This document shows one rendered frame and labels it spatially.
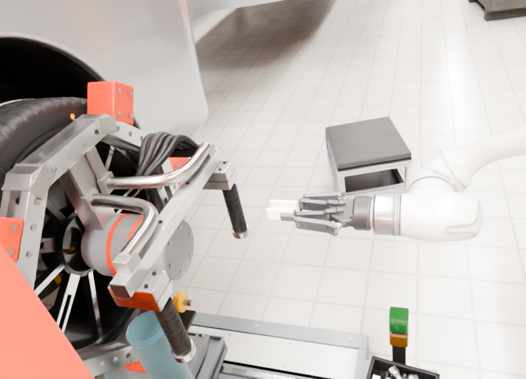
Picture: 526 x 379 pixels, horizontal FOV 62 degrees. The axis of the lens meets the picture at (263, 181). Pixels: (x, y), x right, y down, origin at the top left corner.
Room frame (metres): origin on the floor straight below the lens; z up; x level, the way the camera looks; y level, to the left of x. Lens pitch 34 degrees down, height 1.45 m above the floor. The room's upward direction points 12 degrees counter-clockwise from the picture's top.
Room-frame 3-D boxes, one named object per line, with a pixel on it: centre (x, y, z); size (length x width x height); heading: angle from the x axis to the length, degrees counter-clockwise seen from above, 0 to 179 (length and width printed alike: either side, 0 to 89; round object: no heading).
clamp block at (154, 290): (0.55, 0.24, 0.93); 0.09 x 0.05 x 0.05; 67
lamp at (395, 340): (0.58, -0.22, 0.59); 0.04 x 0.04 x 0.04; 67
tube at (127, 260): (0.64, 0.29, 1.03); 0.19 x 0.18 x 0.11; 67
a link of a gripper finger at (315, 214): (0.75, -0.10, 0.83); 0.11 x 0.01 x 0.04; 75
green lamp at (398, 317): (0.58, -0.22, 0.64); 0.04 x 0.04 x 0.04; 67
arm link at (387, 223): (0.71, -0.24, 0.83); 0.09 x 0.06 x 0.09; 157
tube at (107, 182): (0.83, 0.21, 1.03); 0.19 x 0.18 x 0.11; 67
